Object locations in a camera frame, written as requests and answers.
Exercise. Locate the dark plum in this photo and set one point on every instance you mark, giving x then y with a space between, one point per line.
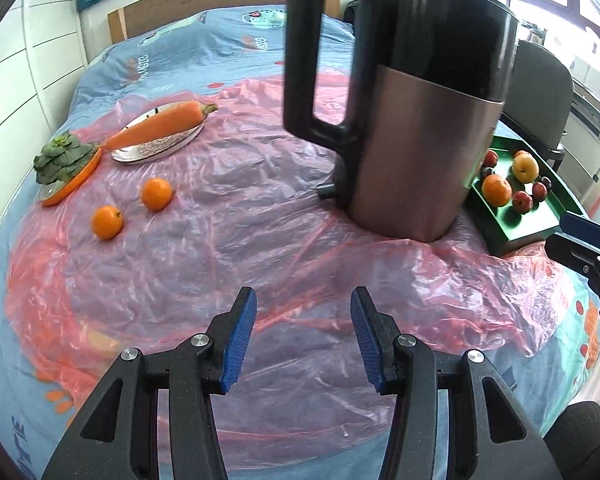
546 181
486 173

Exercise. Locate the orange plate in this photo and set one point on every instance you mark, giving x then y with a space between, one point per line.
77 183

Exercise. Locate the yellow apple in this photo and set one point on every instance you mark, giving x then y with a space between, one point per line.
525 166

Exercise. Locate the black backpack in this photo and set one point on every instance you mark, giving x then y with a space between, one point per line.
348 12

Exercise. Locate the red plastic sheet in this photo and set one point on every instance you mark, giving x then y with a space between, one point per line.
230 240

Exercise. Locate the large orange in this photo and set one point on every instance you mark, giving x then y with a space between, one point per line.
496 191

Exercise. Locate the steel electric kettle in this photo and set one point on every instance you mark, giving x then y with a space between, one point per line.
410 150

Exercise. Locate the green leafy vegetable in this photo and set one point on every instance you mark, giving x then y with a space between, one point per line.
60 160

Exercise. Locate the carrot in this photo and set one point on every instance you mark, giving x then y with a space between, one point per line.
155 127

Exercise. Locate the silver plate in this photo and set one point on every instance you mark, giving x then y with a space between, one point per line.
150 153

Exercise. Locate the desk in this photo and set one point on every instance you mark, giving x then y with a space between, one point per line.
592 125

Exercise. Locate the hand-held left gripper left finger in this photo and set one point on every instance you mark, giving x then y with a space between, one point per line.
240 340

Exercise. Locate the grey chair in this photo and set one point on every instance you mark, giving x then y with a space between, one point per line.
540 90

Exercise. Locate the green tray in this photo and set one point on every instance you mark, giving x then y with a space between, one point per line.
530 225

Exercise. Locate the wooden headboard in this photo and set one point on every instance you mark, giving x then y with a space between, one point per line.
180 15

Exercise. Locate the dark red apple right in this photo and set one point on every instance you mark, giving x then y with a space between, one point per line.
539 191

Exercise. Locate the white wardrobe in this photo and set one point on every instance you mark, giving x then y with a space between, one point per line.
30 60

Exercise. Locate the small orange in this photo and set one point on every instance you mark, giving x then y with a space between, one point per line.
156 194
107 222

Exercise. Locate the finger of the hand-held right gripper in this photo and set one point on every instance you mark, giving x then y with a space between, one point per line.
585 229
572 255

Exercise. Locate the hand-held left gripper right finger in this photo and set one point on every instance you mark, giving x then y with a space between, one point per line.
367 345

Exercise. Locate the small red apple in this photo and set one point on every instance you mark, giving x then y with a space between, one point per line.
489 159
521 202

